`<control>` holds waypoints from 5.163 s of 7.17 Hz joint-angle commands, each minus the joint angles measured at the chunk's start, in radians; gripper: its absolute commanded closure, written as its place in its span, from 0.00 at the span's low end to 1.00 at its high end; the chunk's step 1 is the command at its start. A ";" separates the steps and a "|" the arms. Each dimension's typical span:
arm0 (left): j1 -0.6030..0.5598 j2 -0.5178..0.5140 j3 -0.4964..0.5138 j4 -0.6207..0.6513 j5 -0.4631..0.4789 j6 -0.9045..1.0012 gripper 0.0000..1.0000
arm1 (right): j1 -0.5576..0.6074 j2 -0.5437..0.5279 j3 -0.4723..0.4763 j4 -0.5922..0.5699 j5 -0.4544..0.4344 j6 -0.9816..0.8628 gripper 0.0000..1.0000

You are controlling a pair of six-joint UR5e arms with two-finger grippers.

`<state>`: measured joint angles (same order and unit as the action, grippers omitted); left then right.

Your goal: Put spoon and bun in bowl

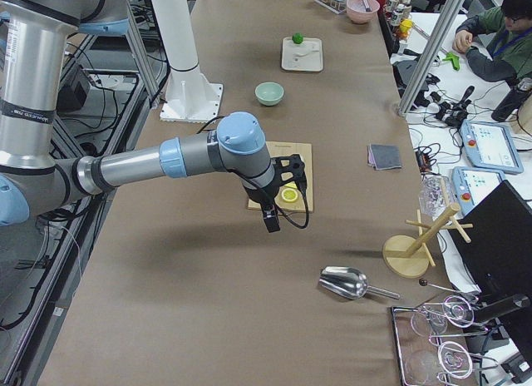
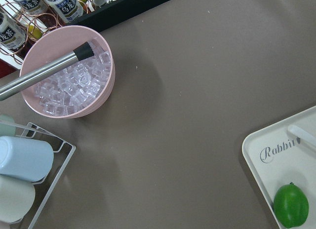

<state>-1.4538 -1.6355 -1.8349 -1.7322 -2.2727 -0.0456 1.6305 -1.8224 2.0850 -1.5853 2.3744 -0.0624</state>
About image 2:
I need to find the white ceramic spoon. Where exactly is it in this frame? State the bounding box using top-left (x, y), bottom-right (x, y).
top-left (287, 124), bottom-right (316, 152)

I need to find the pink ice bowl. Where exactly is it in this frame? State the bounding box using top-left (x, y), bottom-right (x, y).
top-left (20, 25), bottom-right (116, 119)

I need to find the steel muddler black tip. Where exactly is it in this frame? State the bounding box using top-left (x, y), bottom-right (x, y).
top-left (0, 42), bottom-right (94, 101)

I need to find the black tray edge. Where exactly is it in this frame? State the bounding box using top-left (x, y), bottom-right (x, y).
top-left (68, 0), bottom-right (170, 32)

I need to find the beige rabbit tray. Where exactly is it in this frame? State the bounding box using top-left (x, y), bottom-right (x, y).
top-left (242, 107), bottom-right (316, 229)

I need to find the light blue cup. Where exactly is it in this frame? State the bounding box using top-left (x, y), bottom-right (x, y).
top-left (0, 136), bottom-right (54, 182)

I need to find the tea bottle with label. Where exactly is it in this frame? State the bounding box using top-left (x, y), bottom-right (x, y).
top-left (46, 0), bottom-right (84, 24)

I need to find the mint green cup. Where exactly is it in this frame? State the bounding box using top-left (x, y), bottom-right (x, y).
top-left (0, 114), bottom-right (16, 136)

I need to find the green lime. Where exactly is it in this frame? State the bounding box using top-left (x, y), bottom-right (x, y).
top-left (273, 182), bottom-right (309, 229)

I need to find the white cup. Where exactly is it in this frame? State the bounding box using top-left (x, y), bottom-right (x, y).
top-left (0, 175), bottom-right (35, 223)

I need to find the white wire cup rack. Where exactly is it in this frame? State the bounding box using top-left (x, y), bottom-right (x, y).
top-left (0, 122), bottom-right (77, 229)

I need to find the copper wire bottle rack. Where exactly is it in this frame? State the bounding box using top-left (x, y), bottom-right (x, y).
top-left (0, 0), bottom-right (94, 65)

